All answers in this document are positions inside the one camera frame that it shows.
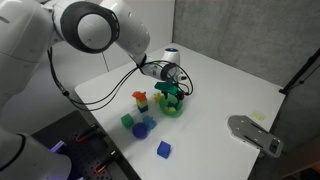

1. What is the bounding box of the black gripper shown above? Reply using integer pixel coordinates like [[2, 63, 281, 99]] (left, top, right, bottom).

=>
[[169, 87, 185, 102]]

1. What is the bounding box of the green bowl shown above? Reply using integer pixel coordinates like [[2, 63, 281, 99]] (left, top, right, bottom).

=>
[[158, 93, 184, 118]]

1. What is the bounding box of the blue cube block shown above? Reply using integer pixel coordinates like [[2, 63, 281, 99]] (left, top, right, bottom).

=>
[[156, 140, 172, 159]]

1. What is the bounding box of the green cube block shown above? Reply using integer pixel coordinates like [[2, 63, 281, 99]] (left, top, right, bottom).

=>
[[120, 113, 135, 129]]

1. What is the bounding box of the yellow star toy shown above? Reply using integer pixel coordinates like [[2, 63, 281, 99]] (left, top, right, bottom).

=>
[[152, 92, 163, 104]]

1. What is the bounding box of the light blue toy piece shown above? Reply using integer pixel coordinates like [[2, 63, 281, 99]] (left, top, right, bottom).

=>
[[143, 115, 158, 132]]

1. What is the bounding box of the orange toy piece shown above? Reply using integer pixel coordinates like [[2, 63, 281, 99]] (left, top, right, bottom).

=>
[[131, 90, 148, 101]]

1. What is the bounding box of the yellow sticky note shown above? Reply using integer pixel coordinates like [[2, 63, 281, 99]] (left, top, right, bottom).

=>
[[250, 110, 266, 122]]

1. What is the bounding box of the grey metal plate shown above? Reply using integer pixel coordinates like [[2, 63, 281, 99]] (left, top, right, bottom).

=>
[[227, 114, 284, 158]]

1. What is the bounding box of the red and black clamp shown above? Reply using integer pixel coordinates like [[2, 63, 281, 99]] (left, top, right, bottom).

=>
[[93, 150, 120, 175], [75, 123, 100, 144]]

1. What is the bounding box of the black perforated board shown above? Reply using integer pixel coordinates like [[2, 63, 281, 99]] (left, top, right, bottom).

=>
[[31, 110, 141, 180]]

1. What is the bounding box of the black tripod stand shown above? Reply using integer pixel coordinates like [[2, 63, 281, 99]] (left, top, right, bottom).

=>
[[279, 47, 320, 96]]

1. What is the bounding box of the small pale bar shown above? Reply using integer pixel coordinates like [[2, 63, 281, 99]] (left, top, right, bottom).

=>
[[49, 139, 66, 154]]

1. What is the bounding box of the black cable bundle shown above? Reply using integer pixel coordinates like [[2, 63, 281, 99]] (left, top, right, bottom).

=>
[[46, 46, 195, 112]]

